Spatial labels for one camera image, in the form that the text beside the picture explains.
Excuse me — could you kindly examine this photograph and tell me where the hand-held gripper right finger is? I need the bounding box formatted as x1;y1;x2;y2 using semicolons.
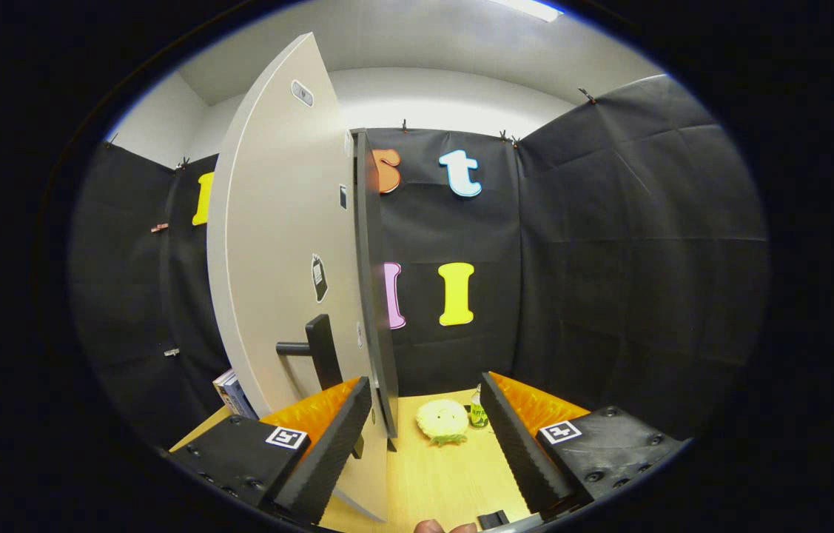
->
479;372;691;523

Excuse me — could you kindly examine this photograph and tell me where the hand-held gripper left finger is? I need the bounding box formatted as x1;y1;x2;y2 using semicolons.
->
165;376;373;528

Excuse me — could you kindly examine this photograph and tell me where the beige shoe cabinet door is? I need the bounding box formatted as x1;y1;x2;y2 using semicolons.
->
207;32;400;523

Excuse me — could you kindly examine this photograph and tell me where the green label bottle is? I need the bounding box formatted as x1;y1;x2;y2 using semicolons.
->
468;383;490;430

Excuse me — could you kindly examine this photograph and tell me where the pale yellow round toy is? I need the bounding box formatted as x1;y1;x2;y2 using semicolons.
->
415;399;471;447

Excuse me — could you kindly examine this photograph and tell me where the blue cover book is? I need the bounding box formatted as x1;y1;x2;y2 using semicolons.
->
221;374;258;421

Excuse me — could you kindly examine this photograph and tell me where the black backdrop cloth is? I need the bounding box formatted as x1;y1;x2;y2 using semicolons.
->
69;74;769;452

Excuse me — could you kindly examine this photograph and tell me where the long ceiling light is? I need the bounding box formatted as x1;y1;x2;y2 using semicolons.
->
487;0;564;23

